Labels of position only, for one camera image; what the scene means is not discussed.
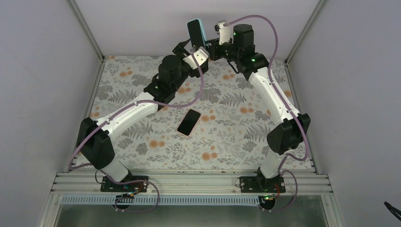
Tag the aluminium mounting rail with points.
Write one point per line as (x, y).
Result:
(189, 187)

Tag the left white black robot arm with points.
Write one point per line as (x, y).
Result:
(95, 136)

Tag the black phone from blue case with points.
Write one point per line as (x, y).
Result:
(195, 33)

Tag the black object at corner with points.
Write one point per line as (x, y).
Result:
(393, 210)

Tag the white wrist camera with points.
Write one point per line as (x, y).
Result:
(200, 57)
(223, 29)

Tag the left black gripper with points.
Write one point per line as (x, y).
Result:
(180, 49)

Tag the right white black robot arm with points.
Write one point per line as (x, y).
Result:
(237, 47)

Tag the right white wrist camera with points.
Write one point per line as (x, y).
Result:
(223, 29)

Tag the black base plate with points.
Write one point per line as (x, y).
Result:
(259, 184)
(108, 186)

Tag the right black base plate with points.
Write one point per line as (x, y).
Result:
(259, 184)

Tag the floral patterned table mat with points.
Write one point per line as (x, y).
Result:
(230, 134)

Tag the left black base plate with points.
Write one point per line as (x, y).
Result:
(108, 186)

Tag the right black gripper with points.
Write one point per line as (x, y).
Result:
(213, 50)

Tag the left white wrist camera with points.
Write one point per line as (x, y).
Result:
(200, 57)

